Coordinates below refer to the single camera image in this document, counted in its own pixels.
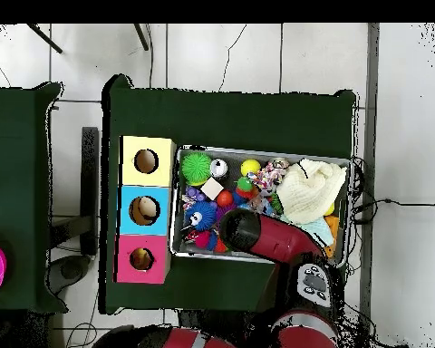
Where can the pale yellow cloth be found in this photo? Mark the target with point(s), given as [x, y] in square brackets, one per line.
[308, 190]

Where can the mint green cloth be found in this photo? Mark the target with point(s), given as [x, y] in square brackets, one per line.
[320, 229]

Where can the wooden box three holes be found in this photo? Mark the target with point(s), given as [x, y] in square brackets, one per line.
[143, 188]

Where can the pale wooden cube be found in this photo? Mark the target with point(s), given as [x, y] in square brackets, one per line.
[212, 188]

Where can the orange red ball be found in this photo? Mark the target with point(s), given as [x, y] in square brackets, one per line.
[225, 198]

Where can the small silver can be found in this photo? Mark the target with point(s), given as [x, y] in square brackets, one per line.
[219, 168]

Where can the dark blue spiky ball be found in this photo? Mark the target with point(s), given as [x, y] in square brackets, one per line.
[200, 215]

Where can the plain green spiky ball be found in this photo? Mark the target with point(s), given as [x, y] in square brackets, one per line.
[196, 168]

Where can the yellow ball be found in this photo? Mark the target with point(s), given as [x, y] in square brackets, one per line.
[251, 167]

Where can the colourful patterned cloth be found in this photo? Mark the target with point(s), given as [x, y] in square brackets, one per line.
[268, 177]

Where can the orange plastic block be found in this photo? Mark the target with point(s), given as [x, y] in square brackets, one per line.
[334, 226]

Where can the black flat panel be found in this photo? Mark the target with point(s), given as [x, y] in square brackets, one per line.
[90, 181]

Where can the black tripod leg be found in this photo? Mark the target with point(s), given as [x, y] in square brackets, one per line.
[141, 36]
[43, 38]

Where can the dark green side table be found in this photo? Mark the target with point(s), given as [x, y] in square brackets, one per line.
[29, 181]

